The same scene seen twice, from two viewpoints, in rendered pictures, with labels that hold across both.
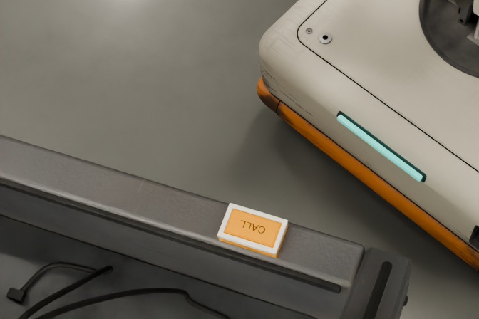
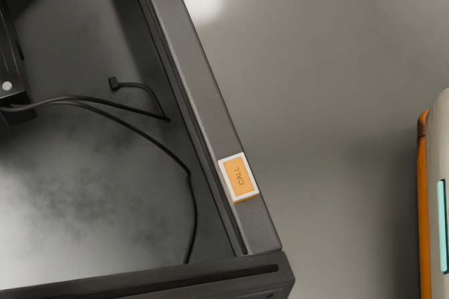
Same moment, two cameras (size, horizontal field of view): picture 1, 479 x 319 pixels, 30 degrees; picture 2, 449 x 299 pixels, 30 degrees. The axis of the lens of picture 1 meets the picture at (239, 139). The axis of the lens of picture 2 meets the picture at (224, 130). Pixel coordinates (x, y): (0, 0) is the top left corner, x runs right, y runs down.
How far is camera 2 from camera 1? 26 cm
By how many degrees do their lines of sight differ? 16
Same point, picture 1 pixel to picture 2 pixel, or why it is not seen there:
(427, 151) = not seen: outside the picture
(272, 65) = (438, 109)
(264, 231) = (241, 183)
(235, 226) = (231, 166)
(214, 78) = (408, 79)
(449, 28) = not seen: outside the picture
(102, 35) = not seen: outside the picture
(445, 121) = not seen: outside the picture
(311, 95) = (439, 151)
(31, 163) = (178, 27)
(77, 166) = (197, 52)
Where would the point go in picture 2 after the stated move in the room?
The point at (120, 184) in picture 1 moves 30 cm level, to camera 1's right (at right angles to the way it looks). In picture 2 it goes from (206, 84) to (417, 246)
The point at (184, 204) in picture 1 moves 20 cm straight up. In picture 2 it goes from (224, 128) to (226, 47)
